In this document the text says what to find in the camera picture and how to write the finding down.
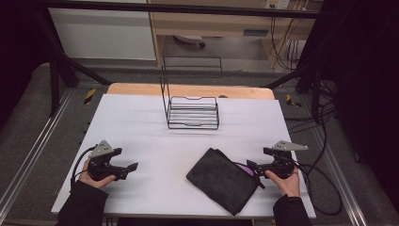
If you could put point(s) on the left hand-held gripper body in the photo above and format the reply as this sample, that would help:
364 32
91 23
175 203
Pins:
101 163

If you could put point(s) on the person's right hand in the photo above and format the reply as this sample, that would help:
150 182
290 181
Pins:
287 185

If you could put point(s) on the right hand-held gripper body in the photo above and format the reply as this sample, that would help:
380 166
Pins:
280 163

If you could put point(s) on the person's left hand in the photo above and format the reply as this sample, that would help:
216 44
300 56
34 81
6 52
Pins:
94 181

